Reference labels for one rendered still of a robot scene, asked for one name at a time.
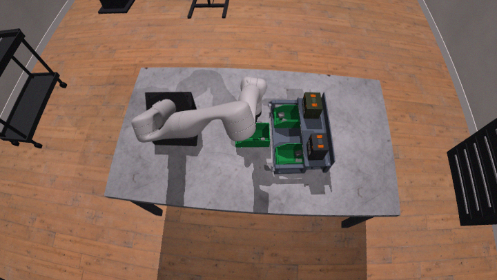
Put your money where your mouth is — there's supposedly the olive green tool case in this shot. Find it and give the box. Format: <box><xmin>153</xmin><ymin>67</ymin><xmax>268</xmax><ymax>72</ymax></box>
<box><xmin>302</xmin><ymin>92</ymin><xmax>323</xmax><ymax>119</ymax></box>

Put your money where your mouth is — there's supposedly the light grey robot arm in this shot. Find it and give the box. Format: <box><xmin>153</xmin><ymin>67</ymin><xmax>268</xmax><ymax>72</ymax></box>
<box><xmin>131</xmin><ymin>77</ymin><xmax>267</xmax><ymax>143</ymax></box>

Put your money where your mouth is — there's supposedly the green bin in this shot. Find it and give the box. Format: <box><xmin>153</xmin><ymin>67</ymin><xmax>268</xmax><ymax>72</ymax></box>
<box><xmin>273</xmin><ymin>105</ymin><xmax>300</xmax><ymax>128</ymax></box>
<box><xmin>235</xmin><ymin>123</ymin><xmax>270</xmax><ymax>148</ymax></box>
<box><xmin>275</xmin><ymin>143</ymin><xmax>304</xmax><ymax>165</ymax></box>

